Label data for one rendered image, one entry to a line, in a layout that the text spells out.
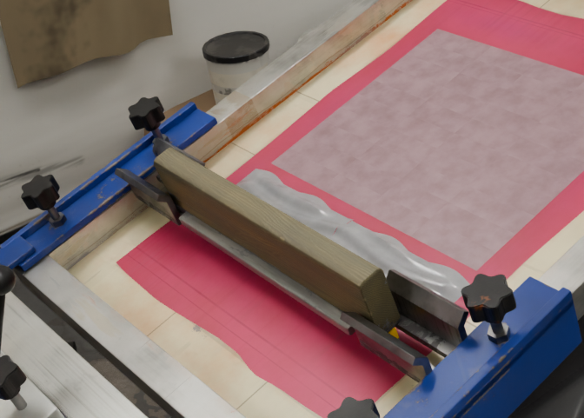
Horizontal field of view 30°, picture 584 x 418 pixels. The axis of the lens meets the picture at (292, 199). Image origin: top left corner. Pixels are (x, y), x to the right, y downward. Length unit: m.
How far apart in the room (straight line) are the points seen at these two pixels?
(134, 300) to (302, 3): 2.57
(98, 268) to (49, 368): 0.25
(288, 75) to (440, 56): 0.20
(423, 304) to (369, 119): 0.40
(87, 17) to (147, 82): 0.33
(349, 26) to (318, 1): 2.30
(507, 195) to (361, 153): 0.20
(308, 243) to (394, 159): 0.26
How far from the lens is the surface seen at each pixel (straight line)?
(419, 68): 1.40
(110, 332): 1.16
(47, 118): 3.30
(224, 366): 1.11
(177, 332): 1.17
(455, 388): 0.95
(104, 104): 3.38
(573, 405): 1.25
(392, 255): 1.14
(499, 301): 0.93
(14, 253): 1.31
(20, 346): 1.13
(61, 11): 3.15
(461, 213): 1.17
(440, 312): 0.98
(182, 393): 1.06
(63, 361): 1.08
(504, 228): 1.14
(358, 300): 1.00
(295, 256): 1.05
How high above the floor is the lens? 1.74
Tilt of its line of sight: 30 degrees down
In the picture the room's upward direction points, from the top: 8 degrees counter-clockwise
